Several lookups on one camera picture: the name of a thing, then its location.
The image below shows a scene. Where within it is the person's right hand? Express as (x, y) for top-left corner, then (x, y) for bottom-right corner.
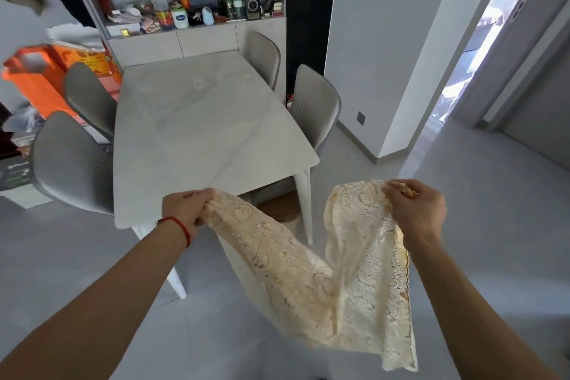
(382, 178), (448, 251)

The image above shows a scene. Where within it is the person's left hand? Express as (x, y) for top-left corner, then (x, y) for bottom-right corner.
(161, 188), (217, 238)

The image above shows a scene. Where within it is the beige lace tablecloth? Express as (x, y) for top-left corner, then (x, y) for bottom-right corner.
(195, 179), (419, 372)

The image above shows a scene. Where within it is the person's left forearm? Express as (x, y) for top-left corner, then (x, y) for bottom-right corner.
(0, 219), (190, 380)

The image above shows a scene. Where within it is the person's right forearm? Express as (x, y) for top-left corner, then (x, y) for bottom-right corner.
(403, 235), (560, 380)

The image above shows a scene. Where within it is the beige brown rice cooker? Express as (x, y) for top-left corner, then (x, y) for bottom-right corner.
(257, 191), (300, 224)

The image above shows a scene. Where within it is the grey upholstered chair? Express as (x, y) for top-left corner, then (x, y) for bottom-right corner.
(240, 64), (343, 207)
(243, 30), (282, 92)
(64, 61), (119, 143)
(31, 110), (116, 217)

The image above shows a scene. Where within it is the pink box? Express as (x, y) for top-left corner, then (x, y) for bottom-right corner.
(96, 74), (124, 102)

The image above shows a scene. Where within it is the plain grey door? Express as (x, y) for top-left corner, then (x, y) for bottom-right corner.
(498, 32), (570, 171)

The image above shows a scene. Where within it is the grey door silver lock plate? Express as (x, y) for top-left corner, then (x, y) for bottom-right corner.
(454, 0), (570, 129)

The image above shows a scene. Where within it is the white jar blue label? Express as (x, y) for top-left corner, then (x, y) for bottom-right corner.
(170, 3), (190, 30)

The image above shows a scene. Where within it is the clear plastic bag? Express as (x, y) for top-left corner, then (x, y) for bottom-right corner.
(2, 106), (41, 134)

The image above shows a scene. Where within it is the white flat box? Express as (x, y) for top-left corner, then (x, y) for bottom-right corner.
(106, 23), (144, 37)

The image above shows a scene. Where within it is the orange paper bag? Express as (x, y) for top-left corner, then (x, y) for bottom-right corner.
(1, 45), (81, 120)

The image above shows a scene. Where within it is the dark sauce bottle red label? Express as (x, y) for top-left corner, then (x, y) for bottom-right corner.
(151, 0), (175, 31)

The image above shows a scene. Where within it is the white crumpled paper bag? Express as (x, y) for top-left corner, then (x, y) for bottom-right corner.
(46, 22), (106, 50)

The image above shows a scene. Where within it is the red string bracelet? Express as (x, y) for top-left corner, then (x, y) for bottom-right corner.
(157, 216), (192, 248)

